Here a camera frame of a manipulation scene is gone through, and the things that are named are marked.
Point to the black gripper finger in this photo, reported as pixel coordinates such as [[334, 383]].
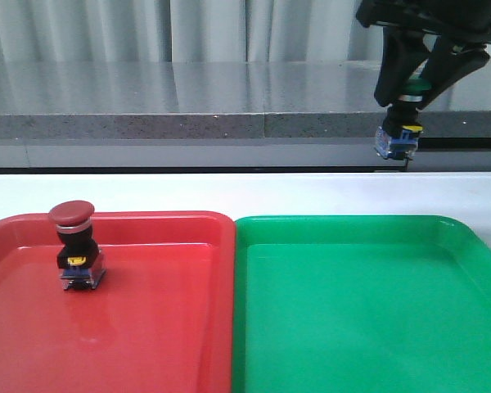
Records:
[[404, 51], [449, 62]]

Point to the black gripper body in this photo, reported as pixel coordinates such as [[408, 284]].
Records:
[[464, 21]]

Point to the green mushroom push button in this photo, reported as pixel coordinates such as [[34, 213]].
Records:
[[398, 136]]

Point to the red mushroom push button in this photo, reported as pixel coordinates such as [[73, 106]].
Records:
[[81, 259]]

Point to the green plastic tray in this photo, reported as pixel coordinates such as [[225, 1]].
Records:
[[361, 304]]

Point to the grey stone counter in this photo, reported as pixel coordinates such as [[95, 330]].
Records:
[[133, 117]]

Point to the red plastic tray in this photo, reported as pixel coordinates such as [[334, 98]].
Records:
[[160, 320]]

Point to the white pleated curtain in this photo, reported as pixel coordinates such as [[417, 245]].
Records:
[[184, 31]]

